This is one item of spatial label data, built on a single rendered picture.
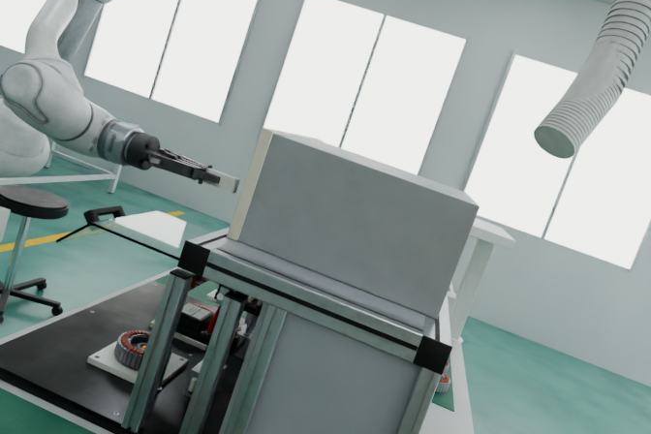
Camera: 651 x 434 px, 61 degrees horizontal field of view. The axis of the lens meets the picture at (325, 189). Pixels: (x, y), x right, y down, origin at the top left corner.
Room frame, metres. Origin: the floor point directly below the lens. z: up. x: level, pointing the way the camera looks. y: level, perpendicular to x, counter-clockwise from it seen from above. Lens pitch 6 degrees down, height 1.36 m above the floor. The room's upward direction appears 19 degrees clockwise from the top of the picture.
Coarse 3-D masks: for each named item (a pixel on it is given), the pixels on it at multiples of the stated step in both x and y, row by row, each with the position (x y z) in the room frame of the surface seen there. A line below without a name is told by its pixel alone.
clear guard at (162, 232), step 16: (96, 224) 0.95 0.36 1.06; (112, 224) 0.98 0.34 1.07; (128, 224) 1.02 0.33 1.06; (144, 224) 1.05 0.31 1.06; (160, 224) 1.09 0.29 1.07; (176, 224) 1.13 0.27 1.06; (192, 224) 1.17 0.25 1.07; (64, 240) 0.98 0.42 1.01; (144, 240) 0.95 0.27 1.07; (160, 240) 0.98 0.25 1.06; (176, 240) 1.02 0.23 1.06; (176, 256) 0.93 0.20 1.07
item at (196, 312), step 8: (184, 304) 1.10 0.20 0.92; (192, 304) 1.11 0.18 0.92; (184, 312) 1.06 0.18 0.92; (192, 312) 1.07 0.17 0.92; (200, 312) 1.08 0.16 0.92; (208, 312) 1.10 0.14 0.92; (184, 320) 1.05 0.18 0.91; (192, 320) 1.05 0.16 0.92; (200, 320) 1.05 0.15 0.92; (208, 320) 1.09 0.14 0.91; (176, 328) 1.05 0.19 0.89; (184, 328) 1.05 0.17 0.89; (192, 328) 1.05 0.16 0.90; (200, 328) 1.05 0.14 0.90; (192, 336) 1.04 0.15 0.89; (200, 336) 1.04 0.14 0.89; (208, 336) 1.04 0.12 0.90; (240, 344) 1.06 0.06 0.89; (232, 352) 1.03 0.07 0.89
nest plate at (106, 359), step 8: (112, 344) 1.11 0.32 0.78; (104, 352) 1.07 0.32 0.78; (112, 352) 1.08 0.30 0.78; (88, 360) 1.03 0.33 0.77; (96, 360) 1.03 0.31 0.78; (104, 360) 1.04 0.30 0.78; (112, 360) 1.05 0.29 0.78; (176, 360) 1.13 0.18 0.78; (184, 360) 1.14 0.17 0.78; (104, 368) 1.03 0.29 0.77; (112, 368) 1.02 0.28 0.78; (120, 368) 1.03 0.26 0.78; (128, 368) 1.04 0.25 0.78; (168, 368) 1.09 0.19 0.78; (176, 368) 1.10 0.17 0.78; (120, 376) 1.02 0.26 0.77; (128, 376) 1.02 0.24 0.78; (136, 376) 1.02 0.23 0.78; (168, 376) 1.06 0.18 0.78
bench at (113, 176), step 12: (0, 96) 4.25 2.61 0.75; (60, 156) 5.60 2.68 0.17; (96, 168) 5.53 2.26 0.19; (120, 168) 5.52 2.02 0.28; (0, 180) 3.99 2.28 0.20; (12, 180) 4.11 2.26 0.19; (24, 180) 4.24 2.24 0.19; (36, 180) 4.37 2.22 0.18; (48, 180) 4.52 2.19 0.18; (60, 180) 4.66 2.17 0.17; (72, 180) 4.82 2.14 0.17; (108, 192) 5.50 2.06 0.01
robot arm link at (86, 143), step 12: (96, 108) 1.13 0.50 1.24; (96, 120) 1.12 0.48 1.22; (108, 120) 1.15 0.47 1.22; (84, 132) 1.10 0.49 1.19; (96, 132) 1.12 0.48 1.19; (60, 144) 1.14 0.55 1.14; (72, 144) 1.11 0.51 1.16; (84, 144) 1.12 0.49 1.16; (96, 144) 1.13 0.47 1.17; (96, 156) 1.15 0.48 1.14
